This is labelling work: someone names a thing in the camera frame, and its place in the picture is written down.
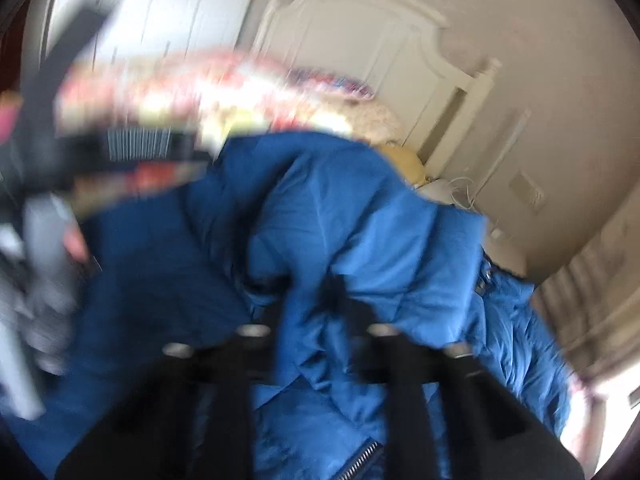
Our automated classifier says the beige pillow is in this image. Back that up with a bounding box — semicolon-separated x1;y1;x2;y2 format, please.
347;99;407;144

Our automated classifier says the patterned round cushion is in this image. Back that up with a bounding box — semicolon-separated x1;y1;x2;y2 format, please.
285;66;377;102

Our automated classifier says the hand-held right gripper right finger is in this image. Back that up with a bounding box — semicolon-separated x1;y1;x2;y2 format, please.
319;277;586;480

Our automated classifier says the white wardrobe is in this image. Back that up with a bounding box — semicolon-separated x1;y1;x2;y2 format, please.
25;0;268;111

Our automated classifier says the yellow cushion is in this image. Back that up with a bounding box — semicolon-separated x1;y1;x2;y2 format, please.
375;142;432;187

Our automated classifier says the wall socket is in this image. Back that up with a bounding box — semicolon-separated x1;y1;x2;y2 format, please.
509;170;546;207

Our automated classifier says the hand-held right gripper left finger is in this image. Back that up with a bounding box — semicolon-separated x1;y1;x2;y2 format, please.
55;304;290;480

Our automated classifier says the striped curtain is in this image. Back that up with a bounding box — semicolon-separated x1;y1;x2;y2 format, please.
532;200;640;391

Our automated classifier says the white wooden headboard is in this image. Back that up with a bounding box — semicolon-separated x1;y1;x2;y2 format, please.
250;0;502;173

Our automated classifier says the pink cloth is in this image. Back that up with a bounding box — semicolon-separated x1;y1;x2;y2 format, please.
0;89;22;147

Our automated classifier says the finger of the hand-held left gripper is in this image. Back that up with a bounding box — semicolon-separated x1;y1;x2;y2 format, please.
17;0;128;133

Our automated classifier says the floral quilt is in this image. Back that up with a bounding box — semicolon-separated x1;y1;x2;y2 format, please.
52;49;363;161

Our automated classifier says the blue puffer jacket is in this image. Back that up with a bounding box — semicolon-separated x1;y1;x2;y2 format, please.
10;130;576;480

